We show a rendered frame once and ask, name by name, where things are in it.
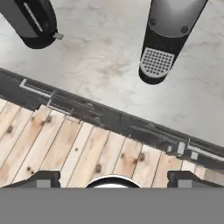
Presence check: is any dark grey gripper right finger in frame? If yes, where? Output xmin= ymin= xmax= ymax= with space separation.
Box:
xmin=167 ymin=170 xmax=224 ymax=189

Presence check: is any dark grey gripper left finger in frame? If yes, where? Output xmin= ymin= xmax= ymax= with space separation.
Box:
xmin=1 ymin=170 xmax=61 ymax=189

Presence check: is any white and black round thing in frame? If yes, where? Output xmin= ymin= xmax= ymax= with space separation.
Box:
xmin=84 ymin=174 xmax=143 ymax=189

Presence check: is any dark grey cupboard run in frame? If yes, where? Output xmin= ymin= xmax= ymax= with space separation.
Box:
xmin=0 ymin=66 xmax=224 ymax=172

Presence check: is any grey black shaker with holes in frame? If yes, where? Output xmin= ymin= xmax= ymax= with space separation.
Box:
xmin=137 ymin=0 xmax=210 ymax=86

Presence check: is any black and grey rounded appliance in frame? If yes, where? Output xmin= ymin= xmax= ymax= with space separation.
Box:
xmin=0 ymin=0 xmax=65 ymax=50

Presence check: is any grey cupboard handle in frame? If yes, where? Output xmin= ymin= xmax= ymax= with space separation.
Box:
xmin=185 ymin=138 xmax=224 ymax=162
xmin=19 ymin=78 xmax=55 ymax=99
xmin=45 ymin=99 xmax=74 ymax=116

